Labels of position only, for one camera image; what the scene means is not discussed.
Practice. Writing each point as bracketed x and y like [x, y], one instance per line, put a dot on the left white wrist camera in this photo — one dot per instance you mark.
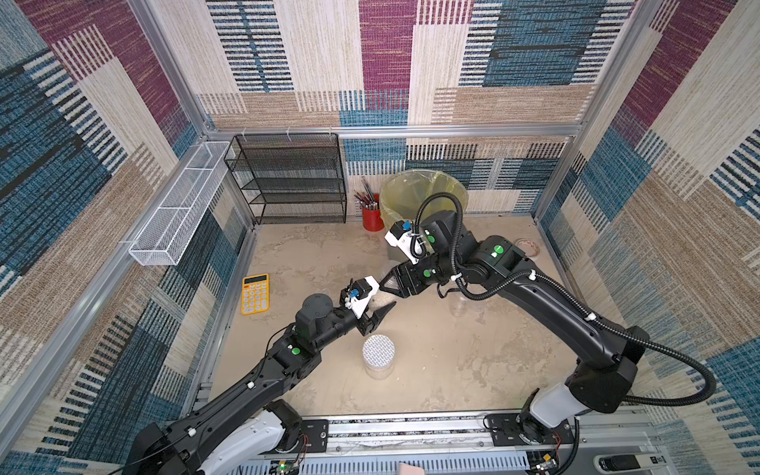
[357, 296]

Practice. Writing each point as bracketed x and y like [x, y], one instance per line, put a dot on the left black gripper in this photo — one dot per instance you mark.
[372, 324]

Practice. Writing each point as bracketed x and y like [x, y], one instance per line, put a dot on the black wire mesh shelf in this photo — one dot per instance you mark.
[290, 179]

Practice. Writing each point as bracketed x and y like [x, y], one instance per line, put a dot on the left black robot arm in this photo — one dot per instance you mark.
[249, 418]

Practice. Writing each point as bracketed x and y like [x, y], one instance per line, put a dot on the tape roll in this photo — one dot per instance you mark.
[530, 248]

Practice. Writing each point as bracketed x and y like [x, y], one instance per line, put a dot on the jar with patterned white lid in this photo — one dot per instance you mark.
[378, 353]

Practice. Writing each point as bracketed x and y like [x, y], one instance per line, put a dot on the bin with yellow bag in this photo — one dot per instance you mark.
[403, 194]

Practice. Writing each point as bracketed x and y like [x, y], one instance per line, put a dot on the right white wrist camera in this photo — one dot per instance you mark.
[406, 246]

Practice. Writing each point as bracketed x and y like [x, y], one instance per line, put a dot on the yellow calculator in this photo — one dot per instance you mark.
[255, 294]

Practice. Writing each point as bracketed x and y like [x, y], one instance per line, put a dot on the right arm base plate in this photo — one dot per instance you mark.
[506, 431]

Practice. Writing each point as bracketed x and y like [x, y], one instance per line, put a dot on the small jar with rice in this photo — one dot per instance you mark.
[458, 306]

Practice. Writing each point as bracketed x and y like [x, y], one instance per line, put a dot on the aluminium front rail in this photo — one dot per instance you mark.
[458, 443]

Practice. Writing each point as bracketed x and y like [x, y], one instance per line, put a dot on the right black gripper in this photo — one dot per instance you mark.
[409, 277]

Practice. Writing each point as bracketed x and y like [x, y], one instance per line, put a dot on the pens in red cup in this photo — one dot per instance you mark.
[365, 197]

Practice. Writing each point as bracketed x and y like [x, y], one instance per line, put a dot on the white wire mesh basket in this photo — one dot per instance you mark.
[166, 236]

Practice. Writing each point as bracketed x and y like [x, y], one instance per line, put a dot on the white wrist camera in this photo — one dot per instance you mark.
[406, 246]
[357, 296]

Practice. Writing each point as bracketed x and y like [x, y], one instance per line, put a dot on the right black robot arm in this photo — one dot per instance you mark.
[439, 249]

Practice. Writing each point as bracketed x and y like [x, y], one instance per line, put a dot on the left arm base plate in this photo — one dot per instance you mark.
[312, 437]

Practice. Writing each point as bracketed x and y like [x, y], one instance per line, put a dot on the red pen holder cup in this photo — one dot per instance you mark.
[371, 215]

